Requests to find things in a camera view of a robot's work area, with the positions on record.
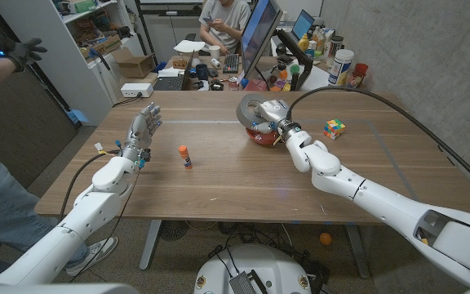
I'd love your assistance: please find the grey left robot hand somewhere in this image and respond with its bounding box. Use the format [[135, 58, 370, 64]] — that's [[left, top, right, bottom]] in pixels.
[[120, 102, 163, 163]]

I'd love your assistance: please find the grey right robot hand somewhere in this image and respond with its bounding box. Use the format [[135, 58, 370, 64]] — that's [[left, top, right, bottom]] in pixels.
[[247, 99, 303, 143]]

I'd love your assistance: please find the operator right gloved hand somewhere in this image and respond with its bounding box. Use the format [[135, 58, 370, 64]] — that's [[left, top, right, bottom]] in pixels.
[[0, 34, 48, 73]]

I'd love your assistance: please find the grey duct tape roll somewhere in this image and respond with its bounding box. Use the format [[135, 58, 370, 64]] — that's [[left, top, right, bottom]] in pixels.
[[236, 93, 268, 130]]

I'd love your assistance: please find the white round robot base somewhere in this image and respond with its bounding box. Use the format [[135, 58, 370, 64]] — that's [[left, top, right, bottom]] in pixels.
[[193, 243, 313, 294]]

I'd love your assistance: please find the red bowl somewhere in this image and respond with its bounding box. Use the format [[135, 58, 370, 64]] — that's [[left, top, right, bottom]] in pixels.
[[246, 127, 287, 148]]

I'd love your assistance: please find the orange capped glue stick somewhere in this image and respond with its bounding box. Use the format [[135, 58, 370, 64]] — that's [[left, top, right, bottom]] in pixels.
[[178, 145, 193, 170]]

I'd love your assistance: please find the multicoloured puzzle cube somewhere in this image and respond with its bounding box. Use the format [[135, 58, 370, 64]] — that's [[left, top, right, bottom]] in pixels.
[[323, 118, 347, 140]]

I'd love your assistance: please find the pink box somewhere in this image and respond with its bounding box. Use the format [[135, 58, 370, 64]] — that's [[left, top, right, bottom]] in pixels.
[[242, 78, 268, 91]]

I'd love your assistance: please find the white power box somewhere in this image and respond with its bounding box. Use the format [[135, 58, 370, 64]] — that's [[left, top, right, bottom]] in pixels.
[[119, 82, 155, 99]]

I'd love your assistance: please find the white paper sheet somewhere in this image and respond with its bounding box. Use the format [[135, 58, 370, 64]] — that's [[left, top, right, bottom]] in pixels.
[[299, 65, 334, 91]]

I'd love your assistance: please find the black laptop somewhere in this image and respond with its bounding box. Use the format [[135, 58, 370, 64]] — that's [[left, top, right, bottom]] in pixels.
[[152, 51, 195, 91]]

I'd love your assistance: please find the open cardboard box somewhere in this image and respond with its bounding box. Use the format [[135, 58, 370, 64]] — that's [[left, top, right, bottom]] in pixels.
[[111, 47, 157, 79]]

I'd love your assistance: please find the black keyboard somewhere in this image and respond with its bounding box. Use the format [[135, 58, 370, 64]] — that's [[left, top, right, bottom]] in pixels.
[[222, 53, 241, 75]]

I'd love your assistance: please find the white shelf unit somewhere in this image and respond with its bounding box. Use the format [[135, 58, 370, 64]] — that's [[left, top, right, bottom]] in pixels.
[[0, 0, 146, 127]]

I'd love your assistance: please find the large computer monitor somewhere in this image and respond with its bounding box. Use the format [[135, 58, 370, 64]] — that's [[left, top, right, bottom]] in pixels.
[[241, 0, 284, 79]]

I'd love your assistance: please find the white plastic canister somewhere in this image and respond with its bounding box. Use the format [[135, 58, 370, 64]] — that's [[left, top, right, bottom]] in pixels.
[[327, 48, 355, 87]]

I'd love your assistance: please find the green box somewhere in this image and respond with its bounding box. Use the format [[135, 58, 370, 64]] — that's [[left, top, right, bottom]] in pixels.
[[68, 0, 97, 15]]

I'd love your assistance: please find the flat printed cardboard box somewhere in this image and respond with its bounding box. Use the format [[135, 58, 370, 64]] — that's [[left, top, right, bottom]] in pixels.
[[80, 34, 122, 60]]

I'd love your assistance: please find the jar with black lid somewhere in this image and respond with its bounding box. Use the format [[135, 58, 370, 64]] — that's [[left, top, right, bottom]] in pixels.
[[327, 35, 344, 62]]

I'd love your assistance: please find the laptop with blue screen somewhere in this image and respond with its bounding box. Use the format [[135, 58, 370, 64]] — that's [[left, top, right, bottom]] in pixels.
[[290, 9, 316, 42]]

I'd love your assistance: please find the round black grille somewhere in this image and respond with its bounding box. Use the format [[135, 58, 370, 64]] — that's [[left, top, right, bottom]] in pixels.
[[159, 220, 190, 242]]

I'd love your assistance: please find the seated person grey shirt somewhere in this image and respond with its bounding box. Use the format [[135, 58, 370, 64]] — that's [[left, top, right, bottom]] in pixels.
[[197, 0, 252, 56]]

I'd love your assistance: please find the grey metal table leg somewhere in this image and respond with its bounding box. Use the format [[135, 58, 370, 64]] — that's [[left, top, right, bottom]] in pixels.
[[139, 219, 162, 271], [344, 223, 371, 280]]

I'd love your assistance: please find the white sneaker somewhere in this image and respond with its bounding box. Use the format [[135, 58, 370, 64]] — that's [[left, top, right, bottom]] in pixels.
[[65, 236, 120, 278]]

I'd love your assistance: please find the operator in jeans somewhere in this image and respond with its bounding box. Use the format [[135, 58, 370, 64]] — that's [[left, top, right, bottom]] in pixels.
[[0, 130, 89, 283]]

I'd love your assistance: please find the white robot torso edge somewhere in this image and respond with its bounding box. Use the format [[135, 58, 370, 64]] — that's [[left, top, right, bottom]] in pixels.
[[0, 283, 140, 294]]

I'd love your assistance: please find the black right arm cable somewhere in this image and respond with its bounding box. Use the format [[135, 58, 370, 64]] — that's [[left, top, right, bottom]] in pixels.
[[286, 85, 470, 202]]

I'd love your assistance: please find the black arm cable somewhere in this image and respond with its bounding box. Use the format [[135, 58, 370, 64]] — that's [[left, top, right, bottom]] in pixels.
[[286, 85, 470, 202], [58, 149, 121, 221]]

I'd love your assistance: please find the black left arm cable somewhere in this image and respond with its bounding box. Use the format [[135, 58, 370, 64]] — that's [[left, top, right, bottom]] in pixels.
[[58, 149, 121, 221]]

